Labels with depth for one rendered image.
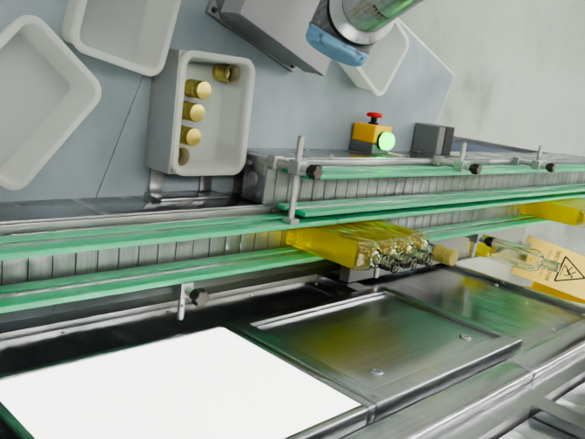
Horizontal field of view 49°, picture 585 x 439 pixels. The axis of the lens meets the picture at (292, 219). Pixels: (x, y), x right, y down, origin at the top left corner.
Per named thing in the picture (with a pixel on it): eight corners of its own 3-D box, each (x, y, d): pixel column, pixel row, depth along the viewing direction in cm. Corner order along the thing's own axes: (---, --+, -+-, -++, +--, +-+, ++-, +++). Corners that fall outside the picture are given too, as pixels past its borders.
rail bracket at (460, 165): (428, 165, 168) (474, 175, 159) (433, 137, 166) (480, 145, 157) (437, 165, 171) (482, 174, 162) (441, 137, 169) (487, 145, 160)
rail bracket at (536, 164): (508, 164, 201) (550, 172, 192) (514, 140, 199) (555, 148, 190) (514, 164, 204) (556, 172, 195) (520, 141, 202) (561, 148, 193)
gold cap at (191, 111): (176, 100, 120) (190, 103, 117) (191, 100, 123) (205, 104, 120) (175, 119, 121) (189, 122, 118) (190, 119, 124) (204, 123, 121)
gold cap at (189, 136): (173, 124, 121) (187, 127, 118) (188, 124, 124) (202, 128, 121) (171, 142, 122) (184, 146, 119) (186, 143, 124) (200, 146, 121)
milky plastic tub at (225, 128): (144, 167, 121) (171, 177, 115) (154, 45, 116) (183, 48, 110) (217, 166, 133) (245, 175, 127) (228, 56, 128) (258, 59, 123)
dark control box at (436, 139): (409, 150, 182) (435, 155, 177) (414, 122, 181) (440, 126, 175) (426, 150, 188) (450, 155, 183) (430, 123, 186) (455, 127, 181)
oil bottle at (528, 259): (468, 253, 195) (552, 279, 177) (471, 235, 193) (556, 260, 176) (477, 249, 199) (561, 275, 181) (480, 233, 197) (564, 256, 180)
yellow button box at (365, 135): (348, 149, 163) (371, 153, 158) (353, 119, 161) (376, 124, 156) (365, 149, 168) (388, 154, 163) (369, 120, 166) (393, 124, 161)
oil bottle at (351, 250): (285, 244, 135) (364, 274, 121) (288, 218, 134) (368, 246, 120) (303, 241, 139) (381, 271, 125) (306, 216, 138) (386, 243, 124)
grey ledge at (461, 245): (319, 271, 161) (353, 285, 153) (324, 238, 159) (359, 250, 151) (497, 239, 229) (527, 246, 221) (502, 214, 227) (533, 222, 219)
